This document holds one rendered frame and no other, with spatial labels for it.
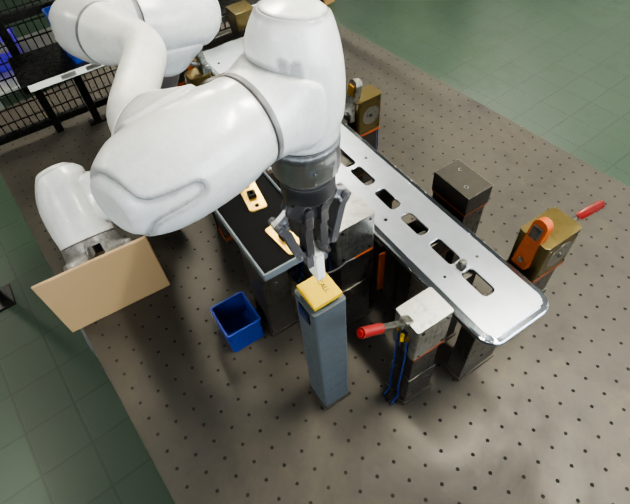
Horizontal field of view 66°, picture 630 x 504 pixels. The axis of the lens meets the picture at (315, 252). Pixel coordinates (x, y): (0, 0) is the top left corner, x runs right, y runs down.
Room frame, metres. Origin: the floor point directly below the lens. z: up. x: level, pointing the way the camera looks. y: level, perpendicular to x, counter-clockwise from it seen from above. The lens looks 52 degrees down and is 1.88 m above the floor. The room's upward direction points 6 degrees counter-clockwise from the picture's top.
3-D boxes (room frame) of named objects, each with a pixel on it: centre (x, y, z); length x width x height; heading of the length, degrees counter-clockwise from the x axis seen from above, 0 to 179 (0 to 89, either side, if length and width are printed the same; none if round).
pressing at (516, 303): (1.05, -0.08, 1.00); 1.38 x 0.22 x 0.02; 28
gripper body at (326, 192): (0.48, 0.00, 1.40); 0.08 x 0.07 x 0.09; 118
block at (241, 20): (1.78, 0.18, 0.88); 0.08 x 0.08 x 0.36; 28
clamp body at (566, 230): (0.64, -0.52, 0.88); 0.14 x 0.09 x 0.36; 118
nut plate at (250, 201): (0.72, 0.12, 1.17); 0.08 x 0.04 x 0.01; 20
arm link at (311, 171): (0.48, 0.00, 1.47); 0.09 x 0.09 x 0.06
